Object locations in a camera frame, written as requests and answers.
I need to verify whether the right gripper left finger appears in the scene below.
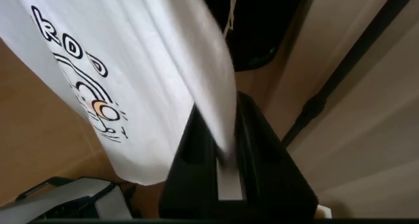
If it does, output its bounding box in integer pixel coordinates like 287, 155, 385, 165
158, 104, 227, 219

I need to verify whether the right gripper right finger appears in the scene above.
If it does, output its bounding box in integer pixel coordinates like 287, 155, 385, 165
234, 91, 319, 219

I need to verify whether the white printed t-shirt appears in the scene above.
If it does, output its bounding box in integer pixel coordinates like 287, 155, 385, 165
0, 0, 245, 202

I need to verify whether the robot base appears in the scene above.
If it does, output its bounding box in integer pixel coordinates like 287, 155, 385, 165
0, 176, 134, 220

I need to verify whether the black clothes rack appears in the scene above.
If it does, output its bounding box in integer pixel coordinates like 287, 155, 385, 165
280, 0, 419, 149

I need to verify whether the white curtain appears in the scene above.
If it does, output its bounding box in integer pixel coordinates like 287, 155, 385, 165
234, 0, 419, 219

